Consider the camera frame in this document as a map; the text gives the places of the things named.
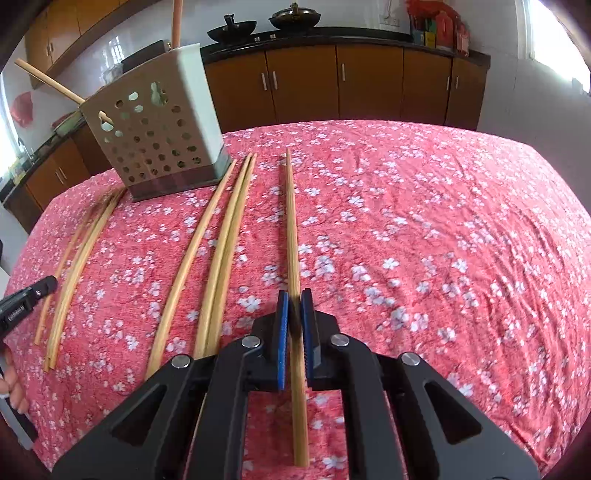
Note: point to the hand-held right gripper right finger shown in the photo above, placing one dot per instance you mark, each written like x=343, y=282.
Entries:
x=307, y=341

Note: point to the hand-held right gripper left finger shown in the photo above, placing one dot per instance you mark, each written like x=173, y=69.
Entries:
x=282, y=341

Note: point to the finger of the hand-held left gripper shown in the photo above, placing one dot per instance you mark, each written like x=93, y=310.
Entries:
x=27, y=297

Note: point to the wooden chopstick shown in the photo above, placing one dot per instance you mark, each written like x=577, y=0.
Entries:
x=292, y=240
x=186, y=277
x=54, y=341
x=225, y=286
x=178, y=23
x=214, y=286
x=61, y=337
x=51, y=83
x=41, y=325

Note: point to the perforated white utensil holder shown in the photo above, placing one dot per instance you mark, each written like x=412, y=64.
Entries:
x=184, y=115

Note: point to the person's left hand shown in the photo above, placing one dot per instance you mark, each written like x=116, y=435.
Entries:
x=16, y=392

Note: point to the red floral tablecloth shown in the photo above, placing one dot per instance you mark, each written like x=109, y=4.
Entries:
x=415, y=230

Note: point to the green basin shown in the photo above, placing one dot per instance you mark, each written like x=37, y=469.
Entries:
x=71, y=123

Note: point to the lower wooden kitchen cabinets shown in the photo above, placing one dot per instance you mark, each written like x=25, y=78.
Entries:
x=369, y=87

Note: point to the dark cutting board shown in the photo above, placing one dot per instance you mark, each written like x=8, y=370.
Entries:
x=138, y=55

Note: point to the black kitchen countertop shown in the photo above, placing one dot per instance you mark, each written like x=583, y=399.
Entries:
x=369, y=39

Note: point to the wok with lid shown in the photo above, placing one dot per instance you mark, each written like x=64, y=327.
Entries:
x=293, y=17

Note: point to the green and yellow box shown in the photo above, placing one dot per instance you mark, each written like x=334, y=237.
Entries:
x=424, y=32

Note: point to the red bottle with label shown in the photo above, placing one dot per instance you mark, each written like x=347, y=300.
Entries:
x=462, y=39

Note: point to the red plastic bag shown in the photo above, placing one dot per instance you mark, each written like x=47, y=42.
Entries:
x=427, y=7

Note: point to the large window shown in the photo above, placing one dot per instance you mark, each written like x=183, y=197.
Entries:
x=558, y=32

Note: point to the upper wooden wall cabinets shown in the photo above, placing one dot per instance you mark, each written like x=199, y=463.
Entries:
x=55, y=27

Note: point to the white wall outlet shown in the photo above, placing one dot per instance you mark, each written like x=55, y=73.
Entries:
x=390, y=14

